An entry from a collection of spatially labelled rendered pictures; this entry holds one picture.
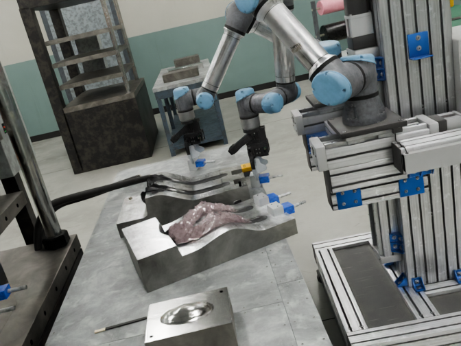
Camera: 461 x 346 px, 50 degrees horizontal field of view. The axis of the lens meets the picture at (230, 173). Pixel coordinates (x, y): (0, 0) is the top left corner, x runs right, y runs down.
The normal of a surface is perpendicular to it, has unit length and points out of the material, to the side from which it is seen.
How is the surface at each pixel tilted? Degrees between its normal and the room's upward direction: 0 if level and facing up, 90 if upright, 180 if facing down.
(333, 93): 96
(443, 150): 90
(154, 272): 90
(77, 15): 90
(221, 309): 0
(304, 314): 0
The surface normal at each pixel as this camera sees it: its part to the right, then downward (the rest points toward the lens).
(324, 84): -0.58, 0.48
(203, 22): 0.08, 0.32
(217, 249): 0.37, 0.23
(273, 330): -0.21, -0.92
